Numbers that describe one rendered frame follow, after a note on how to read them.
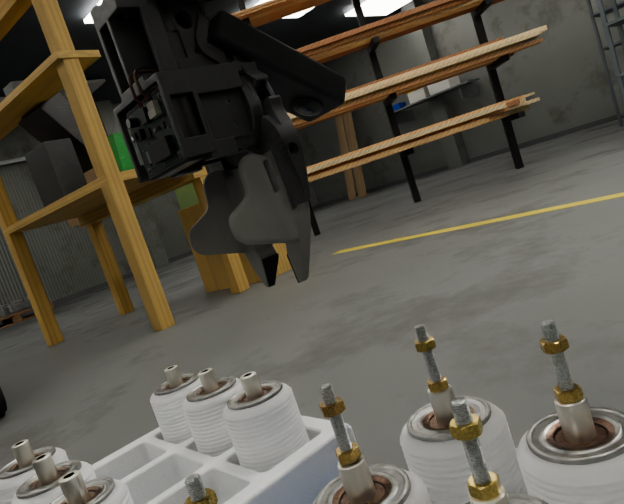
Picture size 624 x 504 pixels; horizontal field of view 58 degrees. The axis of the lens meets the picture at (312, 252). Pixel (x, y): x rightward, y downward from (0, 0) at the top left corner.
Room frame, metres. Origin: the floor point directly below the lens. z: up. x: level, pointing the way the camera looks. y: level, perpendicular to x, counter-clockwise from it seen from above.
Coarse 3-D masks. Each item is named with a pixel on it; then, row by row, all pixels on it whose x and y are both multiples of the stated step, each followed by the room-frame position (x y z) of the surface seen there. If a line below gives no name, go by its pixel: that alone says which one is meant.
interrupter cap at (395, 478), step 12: (372, 468) 0.44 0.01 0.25; (384, 468) 0.43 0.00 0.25; (396, 468) 0.42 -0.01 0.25; (336, 480) 0.43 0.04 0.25; (384, 480) 0.41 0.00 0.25; (396, 480) 0.41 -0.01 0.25; (408, 480) 0.40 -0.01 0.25; (324, 492) 0.42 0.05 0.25; (336, 492) 0.42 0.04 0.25; (384, 492) 0.40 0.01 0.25; (396, 492) 0.39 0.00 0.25; (408, 492) 0.39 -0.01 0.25
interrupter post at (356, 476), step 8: (360, 456) 0.41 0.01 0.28; (344, 464) 0.40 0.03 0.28; (352, 464) 0.40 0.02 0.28; (360, 464) 0.40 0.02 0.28; (344, 472) 0.40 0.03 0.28; (352, 472) 0.39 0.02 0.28; (360, 472) 0.40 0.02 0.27; (368, 472) 0.40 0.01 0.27; (344, 480) 0.40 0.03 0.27; (352, 480) 0.40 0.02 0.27; (360, 480) 0.40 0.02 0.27; (368, 480) 0.40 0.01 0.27; (352, 488) 0.40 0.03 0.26; (360, 488) 0.39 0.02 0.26; (368, 488) 0.40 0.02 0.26; (352, 496) 0.40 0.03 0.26; (360, 496) 0.39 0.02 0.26; (368, 496) 0.40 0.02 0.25
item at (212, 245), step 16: (208, 176) 0.41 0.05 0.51; (224, 176) 0.42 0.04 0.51; (208, 192) 0.41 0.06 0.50; (224, 192) 0.42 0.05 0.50; (240, 192) 0.41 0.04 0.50; (208, 208) 0.41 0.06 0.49; (224, 208) 0.42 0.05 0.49; (208, 224) 0.41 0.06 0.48; (224, 224) 0.41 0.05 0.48; (192, 240) 0.40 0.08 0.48; (208, 240) 0.40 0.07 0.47; (224, 240) 0.41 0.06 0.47; (256, 256) 0.42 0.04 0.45; (272, 256) 0.42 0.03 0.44; (256, 272) 0.42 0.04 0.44; (272, 272) 0.42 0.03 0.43
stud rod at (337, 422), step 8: (328, 384) 0.41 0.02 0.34; (320, 392) 0.40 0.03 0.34; (328, 392) 0.40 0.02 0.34; (328, 400) 0.40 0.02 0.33; (336, 400) 0.40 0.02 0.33; (336, 416) 0.40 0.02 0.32; (336, 424) 0.40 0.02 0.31; (344, 424) 0.40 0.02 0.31; (336, 432) 0.40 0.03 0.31; (344, 432) 0.40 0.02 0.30; (344, 440) 0.40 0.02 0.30; (344, 448) 0.40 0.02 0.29
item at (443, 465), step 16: (496, 416) 0.46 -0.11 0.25; (496, 432) 0.44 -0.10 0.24; (416, 448) 0.46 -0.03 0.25; (432, 448) 0.45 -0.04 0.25; (448, 448) 0.44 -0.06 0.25; (496, 448) 0.44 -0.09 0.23; (512, 448) 0.46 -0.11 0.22; (416, 464) 0.46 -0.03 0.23; (432, 464) 0.44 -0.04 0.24; (448, 464) 0.44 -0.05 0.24; (464, 464) 0.43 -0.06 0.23; (496, 464) 0.44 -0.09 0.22; (512, 464) 0.45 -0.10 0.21; (432, 480) 0.45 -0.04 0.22; (448, 480) 0.44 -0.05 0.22; (464, 480) 0.43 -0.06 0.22; (512, 480) 0.44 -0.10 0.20; (432, 496) 0.45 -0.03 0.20; (448, 496) 0.44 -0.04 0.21; (464, 496) 0.44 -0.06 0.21
